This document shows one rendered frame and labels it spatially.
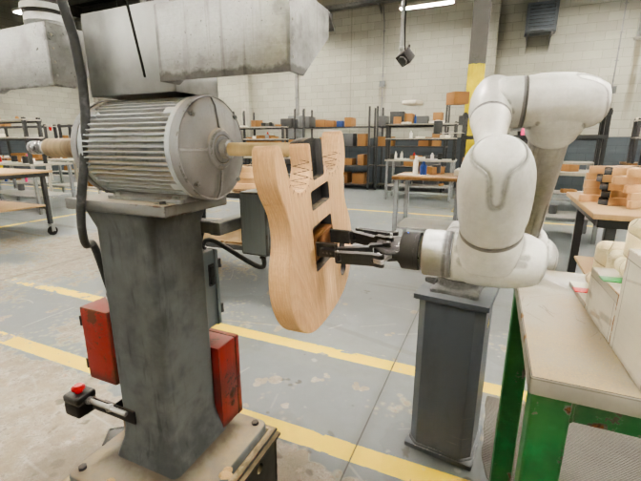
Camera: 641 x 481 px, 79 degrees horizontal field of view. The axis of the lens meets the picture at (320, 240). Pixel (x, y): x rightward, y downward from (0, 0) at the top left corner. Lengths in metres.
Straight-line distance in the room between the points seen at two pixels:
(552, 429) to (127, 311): 1.02
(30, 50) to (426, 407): 1.75
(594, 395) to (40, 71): 1.30
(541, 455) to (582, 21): 11.76
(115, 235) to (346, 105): 11.68
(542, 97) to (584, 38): 11.01
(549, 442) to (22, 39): 1.39
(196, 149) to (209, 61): 0.21
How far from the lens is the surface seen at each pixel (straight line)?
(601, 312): 0.89
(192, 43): 0.86
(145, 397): 1.33
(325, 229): 0.84
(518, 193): 0.61
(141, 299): 1.16
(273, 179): 0.65
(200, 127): 0.97
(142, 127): 1.03
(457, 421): 1.77
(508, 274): 0.73
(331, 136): 0.91
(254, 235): 1.22
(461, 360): 1.63
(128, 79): 1.10
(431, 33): 12.28
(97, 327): 1.34
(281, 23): 0.76
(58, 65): 1.21
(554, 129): 1.19
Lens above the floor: 1.27
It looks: 14 degrees down
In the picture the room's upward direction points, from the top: straight up
